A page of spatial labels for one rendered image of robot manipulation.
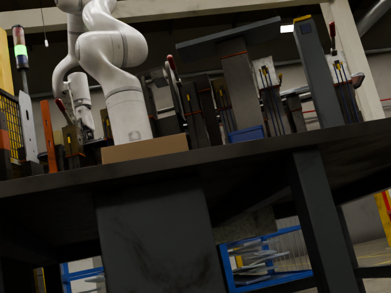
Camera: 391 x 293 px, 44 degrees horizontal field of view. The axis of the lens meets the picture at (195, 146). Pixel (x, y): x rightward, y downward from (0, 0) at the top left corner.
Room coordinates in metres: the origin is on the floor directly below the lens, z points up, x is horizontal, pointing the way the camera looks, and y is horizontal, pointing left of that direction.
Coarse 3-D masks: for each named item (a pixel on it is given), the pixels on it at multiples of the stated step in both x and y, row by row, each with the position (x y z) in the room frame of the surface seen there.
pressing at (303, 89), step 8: (360, 72) 1.77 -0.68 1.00; (360, 80) 1.85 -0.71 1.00; (296, 88) 1.79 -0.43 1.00; (304, 88) 1.79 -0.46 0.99; (280, 96) 1.84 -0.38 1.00; (288, 96) 1.86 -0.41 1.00; (304, 96) 1.91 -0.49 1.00; (216, 112) 1.87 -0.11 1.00; (264, 112) 1.99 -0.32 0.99; (184, 128) 2.01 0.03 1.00; (88, 144) 1.93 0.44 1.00; (96, 144) 1.95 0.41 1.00; (64, 152) 1.97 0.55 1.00
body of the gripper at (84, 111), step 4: (76, 108) 1.95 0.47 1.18; (80, 108) 1.94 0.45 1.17; (84, 108) 1.95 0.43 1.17; (88, 108) 1.99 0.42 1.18; (76, 112) 1.95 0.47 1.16; (80, 112) 1.95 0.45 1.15; (84, 112) 1.94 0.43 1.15; (88, 112) 1.98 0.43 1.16; (76, 116) 1.95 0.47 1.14; (80, 116) 1.94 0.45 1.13; (84, 116) 1.94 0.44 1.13; (88, 116) 1.98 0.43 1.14; (92, 116) 2.03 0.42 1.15; (84, 120) 1.94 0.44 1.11; (88, 120) 1.97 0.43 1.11; (92, 120) 2.01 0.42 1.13; (84, 124) 1.94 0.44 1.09; (88, 124) 1.96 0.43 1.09; (92, 124) 2.00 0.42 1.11; (88, 128) 2.00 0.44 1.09; (92, 128) 1.99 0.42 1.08
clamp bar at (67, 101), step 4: (64, 92) 1.80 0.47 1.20; (68, 92) 1.82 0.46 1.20; (64, 96) 1.82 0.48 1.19; (68, 96) 1.82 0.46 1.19; (72, 96) 1.86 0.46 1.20; (64, 100) 1.83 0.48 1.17; (68, 100) 1.82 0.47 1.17; (72, 100) 1.84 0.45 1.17; (64, 104) 1.83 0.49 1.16; (68, 104) 1.83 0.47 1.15; (72, 104) 1.83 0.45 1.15; (68, 108) 1.83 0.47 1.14; (72, 108) 1.83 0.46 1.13; (68, 112) 1.83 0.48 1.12; (72, 112) 1.83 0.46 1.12; (72, 116) 1.84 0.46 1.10; (72, 120) 1.84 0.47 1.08; (76, 120) 1.85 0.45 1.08; (68, 124) 1.84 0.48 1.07
